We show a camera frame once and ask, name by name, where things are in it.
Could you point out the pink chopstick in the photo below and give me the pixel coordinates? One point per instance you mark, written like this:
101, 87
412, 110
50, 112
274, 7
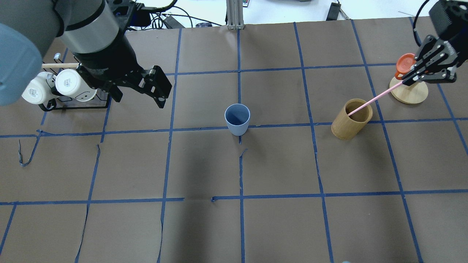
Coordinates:
375, 98

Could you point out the wooden rack rod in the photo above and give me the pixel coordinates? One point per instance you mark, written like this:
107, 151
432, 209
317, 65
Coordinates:
60, 65

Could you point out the bamboo cylindrical holder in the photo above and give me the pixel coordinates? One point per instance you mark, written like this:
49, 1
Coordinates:
345, 126

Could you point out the white mug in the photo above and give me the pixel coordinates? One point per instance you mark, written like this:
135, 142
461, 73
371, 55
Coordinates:
69, 83
40, 89

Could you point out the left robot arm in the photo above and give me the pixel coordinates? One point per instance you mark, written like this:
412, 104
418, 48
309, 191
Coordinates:
93, 30

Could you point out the black power brick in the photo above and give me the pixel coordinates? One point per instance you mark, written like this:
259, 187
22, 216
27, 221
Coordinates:
171, 23

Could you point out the black power adapter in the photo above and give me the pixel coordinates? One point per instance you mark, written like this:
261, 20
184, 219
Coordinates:
334, 11

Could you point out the white mug left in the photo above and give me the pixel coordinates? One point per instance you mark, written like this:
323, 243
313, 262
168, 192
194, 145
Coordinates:
40, 89

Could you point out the white mug right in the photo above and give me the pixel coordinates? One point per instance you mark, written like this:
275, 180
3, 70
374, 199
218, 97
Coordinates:
69, 83

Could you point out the black wire mug rack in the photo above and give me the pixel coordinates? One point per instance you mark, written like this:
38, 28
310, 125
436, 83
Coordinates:
100, 101

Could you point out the round wooden stand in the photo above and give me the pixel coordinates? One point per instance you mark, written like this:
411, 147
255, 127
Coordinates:
411, 94

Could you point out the light blue plastic cup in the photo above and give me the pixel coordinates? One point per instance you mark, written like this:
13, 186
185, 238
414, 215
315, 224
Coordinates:
237, 116

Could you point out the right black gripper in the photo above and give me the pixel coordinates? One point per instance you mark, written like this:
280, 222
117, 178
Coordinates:
450, 50

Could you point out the aluminium frame post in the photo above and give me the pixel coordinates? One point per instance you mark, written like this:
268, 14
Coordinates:
235, 15

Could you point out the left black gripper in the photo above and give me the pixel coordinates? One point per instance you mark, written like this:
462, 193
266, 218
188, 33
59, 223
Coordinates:
108, 55

